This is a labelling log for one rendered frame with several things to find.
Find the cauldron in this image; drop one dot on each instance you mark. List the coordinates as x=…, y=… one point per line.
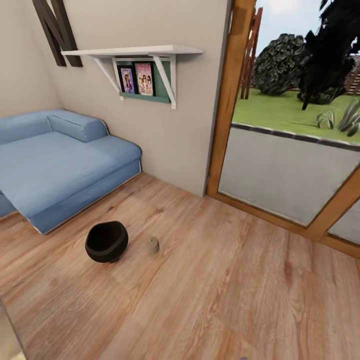
x=107, y=241

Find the picture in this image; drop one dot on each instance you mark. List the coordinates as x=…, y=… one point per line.
x=127, y=79
x=144, y=78

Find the shelf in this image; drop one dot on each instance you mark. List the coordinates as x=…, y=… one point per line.
x=164, y=68

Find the door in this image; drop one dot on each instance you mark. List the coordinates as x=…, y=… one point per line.
x=286, y=139

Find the decorative sign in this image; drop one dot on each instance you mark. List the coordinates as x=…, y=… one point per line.
x=58, y=31

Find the pillar candle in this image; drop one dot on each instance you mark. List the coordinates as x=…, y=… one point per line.
x=152, y=244

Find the sofa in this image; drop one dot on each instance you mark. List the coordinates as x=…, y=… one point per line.
x=55, y=163

